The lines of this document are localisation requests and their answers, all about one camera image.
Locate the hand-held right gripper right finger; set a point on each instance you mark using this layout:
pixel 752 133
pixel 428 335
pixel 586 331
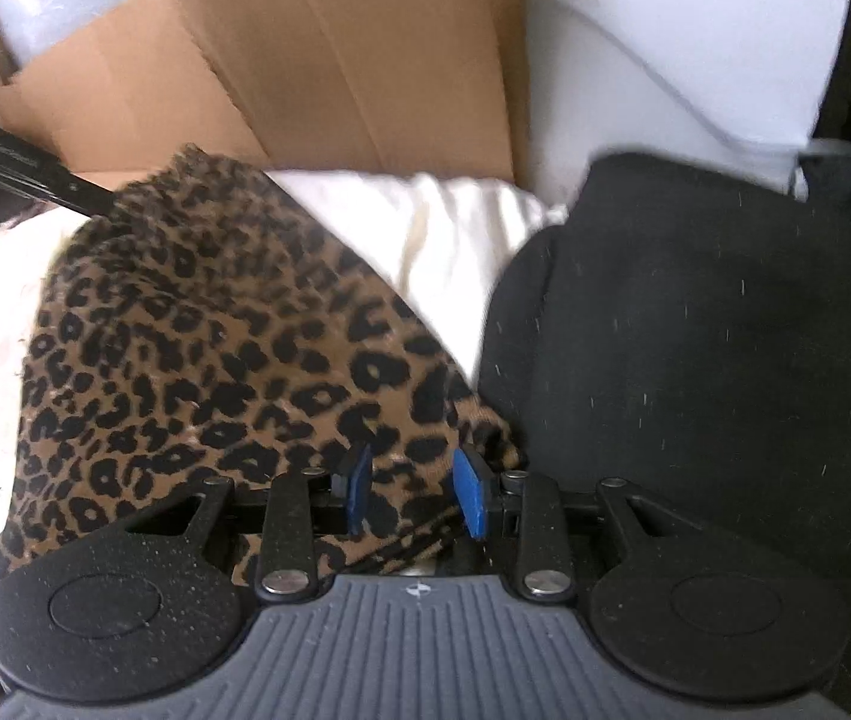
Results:
pixel 470 495

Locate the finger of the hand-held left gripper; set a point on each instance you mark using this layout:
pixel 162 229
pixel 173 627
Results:
pixel 91 195

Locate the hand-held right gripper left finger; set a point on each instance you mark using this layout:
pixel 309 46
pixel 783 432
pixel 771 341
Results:
pixel 358 487

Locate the leopard print garment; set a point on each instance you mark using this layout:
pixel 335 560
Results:
pixel 208 360

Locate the long brown cardboard sheet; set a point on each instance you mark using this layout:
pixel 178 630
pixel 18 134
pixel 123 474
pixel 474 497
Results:
pixel 283 67

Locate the black folded cloth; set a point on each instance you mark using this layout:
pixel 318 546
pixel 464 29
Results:
pixel 695 360

